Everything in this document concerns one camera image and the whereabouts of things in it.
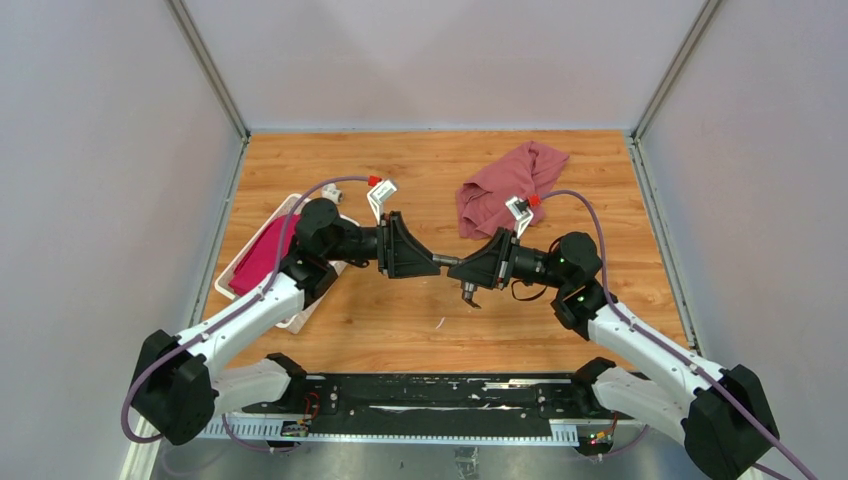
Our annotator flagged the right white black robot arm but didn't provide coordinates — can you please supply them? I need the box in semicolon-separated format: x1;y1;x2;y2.
447;229;779;479

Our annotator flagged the aluminium frame rail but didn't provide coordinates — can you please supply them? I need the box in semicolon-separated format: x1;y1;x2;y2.
142;370;654;448

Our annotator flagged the magenta cloth in basket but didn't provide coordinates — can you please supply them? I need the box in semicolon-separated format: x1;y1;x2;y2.
227;214;300;296

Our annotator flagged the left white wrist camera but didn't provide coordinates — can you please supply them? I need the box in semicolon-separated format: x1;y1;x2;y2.
366;176;398;223

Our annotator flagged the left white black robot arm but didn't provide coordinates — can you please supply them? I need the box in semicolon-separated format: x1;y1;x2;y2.
122;199;441;445

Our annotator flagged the white pipe elbow fitting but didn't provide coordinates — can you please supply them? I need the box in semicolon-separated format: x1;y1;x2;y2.
321;183;344;205

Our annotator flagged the white plastic basket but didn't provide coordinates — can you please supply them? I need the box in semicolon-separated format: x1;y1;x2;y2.
213;194;321;334

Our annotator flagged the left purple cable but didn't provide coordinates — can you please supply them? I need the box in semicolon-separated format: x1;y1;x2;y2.
119;174;383;455

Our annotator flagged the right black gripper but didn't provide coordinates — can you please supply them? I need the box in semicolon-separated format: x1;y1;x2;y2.
448;227;571;291

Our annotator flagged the dusty pink cloth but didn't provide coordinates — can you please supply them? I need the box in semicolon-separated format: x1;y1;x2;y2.
455;141;570;240

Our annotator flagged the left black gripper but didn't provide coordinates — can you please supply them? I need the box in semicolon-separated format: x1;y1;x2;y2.
324;212;440;279

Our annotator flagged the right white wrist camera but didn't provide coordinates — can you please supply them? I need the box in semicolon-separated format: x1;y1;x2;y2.
505;196;534;239

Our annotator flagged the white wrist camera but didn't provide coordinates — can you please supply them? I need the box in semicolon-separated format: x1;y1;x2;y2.
366;176;398;223
505;196;534;239

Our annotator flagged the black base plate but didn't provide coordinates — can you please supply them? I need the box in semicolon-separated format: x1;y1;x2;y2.
241;372;639;440

